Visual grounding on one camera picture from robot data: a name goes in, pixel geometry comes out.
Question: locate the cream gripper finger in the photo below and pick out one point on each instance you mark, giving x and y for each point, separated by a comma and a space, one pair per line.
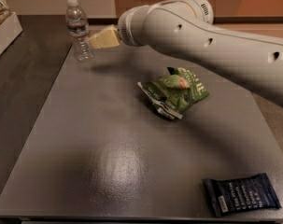
94, 42
109, 37

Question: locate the clear plastic water bottle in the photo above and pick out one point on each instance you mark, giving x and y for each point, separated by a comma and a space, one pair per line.
78, 28

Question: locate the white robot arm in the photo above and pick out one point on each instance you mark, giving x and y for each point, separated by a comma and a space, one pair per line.
184, 29

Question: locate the dark blue rxbar wrapper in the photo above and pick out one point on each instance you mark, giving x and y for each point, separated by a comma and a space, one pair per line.
241, 194

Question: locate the green chip bag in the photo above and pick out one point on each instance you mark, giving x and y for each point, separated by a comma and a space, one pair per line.
173, 95

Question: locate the white snack box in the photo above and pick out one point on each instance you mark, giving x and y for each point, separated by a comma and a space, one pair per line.
10, 26

